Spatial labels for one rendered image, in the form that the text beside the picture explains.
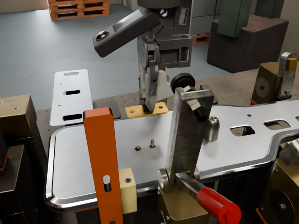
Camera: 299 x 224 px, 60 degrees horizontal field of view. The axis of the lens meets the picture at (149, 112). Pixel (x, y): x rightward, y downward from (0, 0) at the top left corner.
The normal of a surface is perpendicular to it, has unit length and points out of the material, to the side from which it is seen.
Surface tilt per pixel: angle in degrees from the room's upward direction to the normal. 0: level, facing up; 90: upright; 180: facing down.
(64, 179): 0
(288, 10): 90
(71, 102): 0
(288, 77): 78
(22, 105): 0
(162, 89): 89
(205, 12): 90
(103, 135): 90
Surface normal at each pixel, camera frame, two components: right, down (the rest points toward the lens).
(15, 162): 0.00, -0.83
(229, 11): -0.78, 0.33
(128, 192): 0.25, 0.54
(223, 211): 0.21, 0.00
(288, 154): -0.97, 0.14
